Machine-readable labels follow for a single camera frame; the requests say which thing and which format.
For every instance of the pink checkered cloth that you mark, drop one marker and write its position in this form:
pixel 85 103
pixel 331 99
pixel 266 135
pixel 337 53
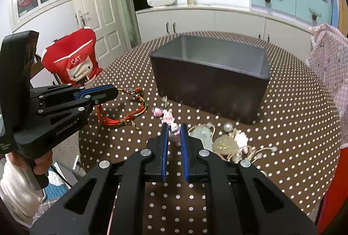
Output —
pixel 328 59

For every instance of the red chair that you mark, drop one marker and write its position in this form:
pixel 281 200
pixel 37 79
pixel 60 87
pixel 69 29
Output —
pixel 335 196

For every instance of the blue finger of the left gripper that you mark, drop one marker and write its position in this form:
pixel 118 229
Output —
pixel 55 108
pixel 75 91

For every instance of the white panel door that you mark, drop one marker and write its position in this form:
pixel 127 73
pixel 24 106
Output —
pixel 103 17

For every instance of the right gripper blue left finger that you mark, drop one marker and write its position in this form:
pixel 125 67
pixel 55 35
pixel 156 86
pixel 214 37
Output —
pixel 109 198

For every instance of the brown polka dot tablecloth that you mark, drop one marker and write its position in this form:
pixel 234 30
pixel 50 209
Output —
pixel 296 137

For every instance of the left hand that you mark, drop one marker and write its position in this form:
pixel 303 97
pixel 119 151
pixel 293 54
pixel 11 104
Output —
pixel 41 166

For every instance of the pink plush charm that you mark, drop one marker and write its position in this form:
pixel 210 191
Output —
pixel 166 116

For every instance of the hanging clothes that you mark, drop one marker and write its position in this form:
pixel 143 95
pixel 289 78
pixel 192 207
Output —
pixel 339 15

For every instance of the jade pendant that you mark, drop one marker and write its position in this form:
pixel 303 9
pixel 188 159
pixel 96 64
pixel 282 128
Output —
pixel 205 132

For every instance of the white pearl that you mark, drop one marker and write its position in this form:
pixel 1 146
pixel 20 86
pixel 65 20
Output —
pixel 228 127

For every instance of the red cat chair cover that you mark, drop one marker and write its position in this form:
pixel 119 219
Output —
pixel 72 58

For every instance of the teal drawer unit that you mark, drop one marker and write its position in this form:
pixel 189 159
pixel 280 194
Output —
pixel 303 12

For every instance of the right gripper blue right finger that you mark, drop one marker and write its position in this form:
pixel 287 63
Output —
pixel 240 199

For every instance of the dark rectangular storage box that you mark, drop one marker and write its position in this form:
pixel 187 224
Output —
pixel 218 76

